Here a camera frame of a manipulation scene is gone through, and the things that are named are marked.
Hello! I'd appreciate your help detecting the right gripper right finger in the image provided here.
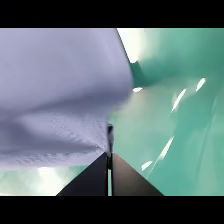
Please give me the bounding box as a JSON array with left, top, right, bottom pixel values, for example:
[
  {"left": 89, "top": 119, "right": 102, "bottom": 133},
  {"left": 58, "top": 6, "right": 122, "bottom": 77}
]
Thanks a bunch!
[{"left": 111, "top": 152, "right": 165, "bottom": 197}]

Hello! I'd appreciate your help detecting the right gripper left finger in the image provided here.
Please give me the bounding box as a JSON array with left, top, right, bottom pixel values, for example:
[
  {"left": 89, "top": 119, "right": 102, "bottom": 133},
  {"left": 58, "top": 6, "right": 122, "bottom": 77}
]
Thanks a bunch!
[{"left": 56, "top": 151, "right": 109, "bottom": 197}]

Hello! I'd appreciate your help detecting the lavender shirt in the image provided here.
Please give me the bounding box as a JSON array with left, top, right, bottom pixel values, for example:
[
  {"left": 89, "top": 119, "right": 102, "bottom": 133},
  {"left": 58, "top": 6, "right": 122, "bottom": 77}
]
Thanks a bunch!
[{"left": 0, "top": 27, "right": 135, "bottom": 170}]

